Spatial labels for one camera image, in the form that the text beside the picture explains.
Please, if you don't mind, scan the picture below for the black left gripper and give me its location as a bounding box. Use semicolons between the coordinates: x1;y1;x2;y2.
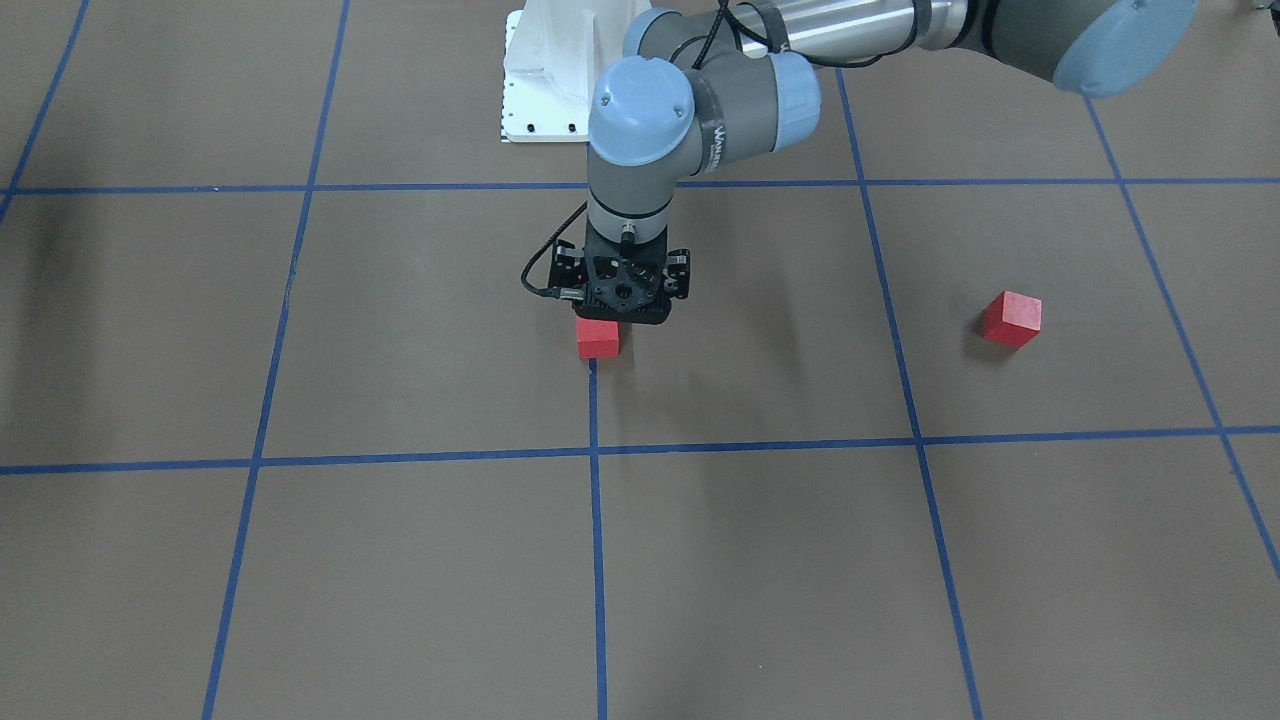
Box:
585;228;669;269

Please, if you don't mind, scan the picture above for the red block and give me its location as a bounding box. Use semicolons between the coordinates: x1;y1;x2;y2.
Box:
980;291;1043;348
575;316;622;360

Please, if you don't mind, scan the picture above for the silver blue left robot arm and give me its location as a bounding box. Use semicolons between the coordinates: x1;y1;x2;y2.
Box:
585;1;1197;265

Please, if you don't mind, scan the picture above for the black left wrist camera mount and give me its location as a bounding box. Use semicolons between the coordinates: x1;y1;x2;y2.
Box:
548;241;692;325

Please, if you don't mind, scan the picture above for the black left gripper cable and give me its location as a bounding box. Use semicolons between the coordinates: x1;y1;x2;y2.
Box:
520;200;591;299

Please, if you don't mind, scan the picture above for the white pedestal column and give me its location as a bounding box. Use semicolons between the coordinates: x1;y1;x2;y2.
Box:
500;1;652;143

